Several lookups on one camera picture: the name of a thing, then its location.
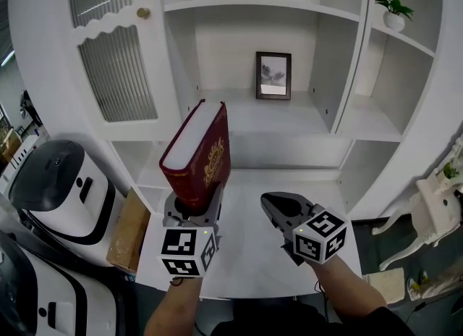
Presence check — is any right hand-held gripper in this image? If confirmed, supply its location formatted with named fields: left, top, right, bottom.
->
left=260, top=191, right=349, bottom=266

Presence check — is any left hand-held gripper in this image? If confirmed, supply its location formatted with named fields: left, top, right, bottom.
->
left=156, top=181, right=226, bottom=280

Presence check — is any thick red book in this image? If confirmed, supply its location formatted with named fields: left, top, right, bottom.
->
left=158, top=99, right=232, bottom=217

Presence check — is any white shelf compartment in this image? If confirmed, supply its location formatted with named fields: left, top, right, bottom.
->
left=163, top=0, right=363, bottom=135

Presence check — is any person's right forearm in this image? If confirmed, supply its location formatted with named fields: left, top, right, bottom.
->
left=310, top=253, right=388, bottom=325

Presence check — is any person's left forearm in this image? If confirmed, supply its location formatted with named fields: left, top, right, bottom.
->
left=143, top=275, right=204, bottom=336

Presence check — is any white desk with hutch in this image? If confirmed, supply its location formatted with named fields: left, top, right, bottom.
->
left=7, top=0, right=463, bottom=301

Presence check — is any brown cardboard box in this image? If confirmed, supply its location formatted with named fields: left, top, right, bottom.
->
left=105, top=186, right=153, bottom=274

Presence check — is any person's black clothing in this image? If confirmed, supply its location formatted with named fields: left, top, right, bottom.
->
left=209, top=299, right=417, bottom=336

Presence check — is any white cushioned stool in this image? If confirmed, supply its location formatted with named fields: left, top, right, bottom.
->
left=362, top=266, right=406, bottom=306

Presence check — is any ribbed glass cabinet door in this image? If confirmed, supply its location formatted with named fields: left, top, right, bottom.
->
left=46, top=0, right=182, bottom=140

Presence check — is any white dressing table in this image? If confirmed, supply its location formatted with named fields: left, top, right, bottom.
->
left=371, top=138, right=463, bottom=272

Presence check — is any small plant in white box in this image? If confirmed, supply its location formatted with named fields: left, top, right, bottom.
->
left=438, top=159, right=461, bottom=185

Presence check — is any green plant in white pot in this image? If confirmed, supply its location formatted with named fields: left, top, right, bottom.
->
left=374, top=0, right=415, bottom=33

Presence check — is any dark picture frame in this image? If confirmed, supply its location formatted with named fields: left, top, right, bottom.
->
left=255, top=51, right=293, bottom=101

